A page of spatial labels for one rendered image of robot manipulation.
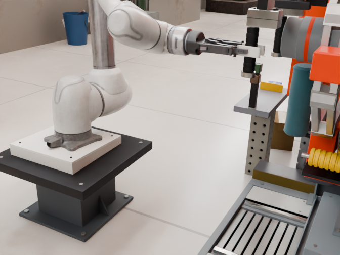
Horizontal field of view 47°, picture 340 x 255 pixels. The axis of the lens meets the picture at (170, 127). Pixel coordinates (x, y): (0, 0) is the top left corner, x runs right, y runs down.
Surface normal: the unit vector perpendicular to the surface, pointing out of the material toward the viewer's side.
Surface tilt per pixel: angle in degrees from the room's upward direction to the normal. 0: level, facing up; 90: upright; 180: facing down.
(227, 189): 0
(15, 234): 0
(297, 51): 116
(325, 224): 0
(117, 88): 81
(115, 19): 76
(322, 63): 90
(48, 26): 90
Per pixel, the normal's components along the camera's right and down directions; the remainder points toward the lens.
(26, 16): 0.88, 0.20
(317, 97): -0.48, 0.33
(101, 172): 0.03, -0.92
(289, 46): -0.47, 0.61
